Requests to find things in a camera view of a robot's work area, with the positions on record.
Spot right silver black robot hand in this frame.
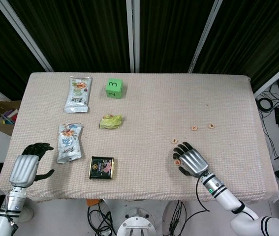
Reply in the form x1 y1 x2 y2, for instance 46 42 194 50
172 142 210 177

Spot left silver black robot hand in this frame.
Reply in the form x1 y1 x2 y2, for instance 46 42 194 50
8 142 55 189

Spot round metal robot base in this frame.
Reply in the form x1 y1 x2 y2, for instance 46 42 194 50
116 208 156 236

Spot white round stand foot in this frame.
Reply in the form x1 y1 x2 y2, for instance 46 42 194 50
18 206 34 222

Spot silver snack bag blue print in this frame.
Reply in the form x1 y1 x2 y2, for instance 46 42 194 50
56 122 83 165

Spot purple booklet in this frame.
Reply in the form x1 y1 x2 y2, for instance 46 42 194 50
1 109 19 123

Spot beige waffle tablecloth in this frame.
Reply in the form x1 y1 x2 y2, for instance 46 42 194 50
0 72 279 204

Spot black square packet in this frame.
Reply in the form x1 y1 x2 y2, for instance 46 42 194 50
89 156 116 180

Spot crumpled yellow-green wrapper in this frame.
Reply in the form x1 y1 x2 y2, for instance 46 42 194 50
98 114 123 130

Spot silver snack bag green print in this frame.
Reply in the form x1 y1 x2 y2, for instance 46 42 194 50
63 75 93 114

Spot green numbered foam cube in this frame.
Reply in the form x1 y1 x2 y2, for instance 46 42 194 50
104 78 124 99

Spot black right hand cable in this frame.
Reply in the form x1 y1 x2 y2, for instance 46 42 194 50
195 175 259 221

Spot black cable bundle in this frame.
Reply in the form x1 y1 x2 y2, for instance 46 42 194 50
168 200 187 236
87 200 117 236

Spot black floor cables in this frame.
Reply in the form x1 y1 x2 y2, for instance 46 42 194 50
256 83 279 189

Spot coiled black cable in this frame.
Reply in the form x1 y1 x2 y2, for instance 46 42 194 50
256 97 275 112

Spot grey partition post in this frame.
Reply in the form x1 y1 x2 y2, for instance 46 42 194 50
0 0 54 72
187 0 226 74
126 0 140 73
253 56 279 95

